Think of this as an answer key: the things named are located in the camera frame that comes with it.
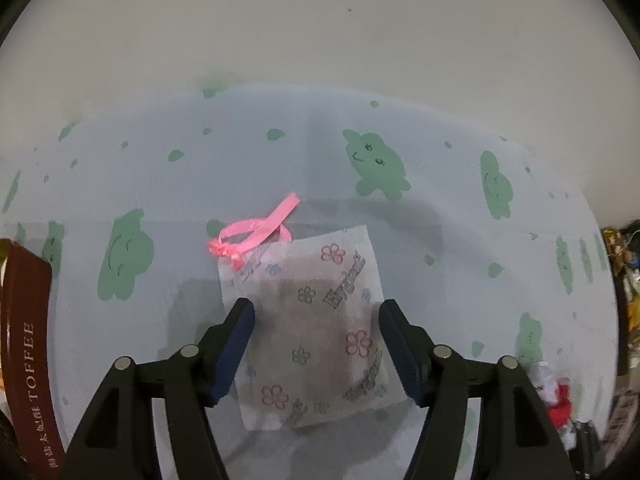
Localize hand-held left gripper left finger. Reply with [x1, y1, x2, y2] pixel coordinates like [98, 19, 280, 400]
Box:
[60, 297, 257, 480]

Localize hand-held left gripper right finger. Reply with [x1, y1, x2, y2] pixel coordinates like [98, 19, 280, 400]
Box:
[378, 299, 576, 480]

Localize flower printed sachet pink ribbon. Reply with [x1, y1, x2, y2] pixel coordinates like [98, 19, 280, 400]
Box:
[206, 192, 408, 432]

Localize red tin box gold inside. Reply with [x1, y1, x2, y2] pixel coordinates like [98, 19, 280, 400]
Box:
[0, 239, 67, 480]

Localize red and white cloth item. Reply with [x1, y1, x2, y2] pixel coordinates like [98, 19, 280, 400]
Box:
[529, 362, 576, 448]

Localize green cloud printed tablecloth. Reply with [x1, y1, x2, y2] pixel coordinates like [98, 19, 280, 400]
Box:
[0, 82, 623, 480]

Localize cluttered small items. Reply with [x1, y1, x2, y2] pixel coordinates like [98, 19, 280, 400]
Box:
[600, 227, 640, 376]

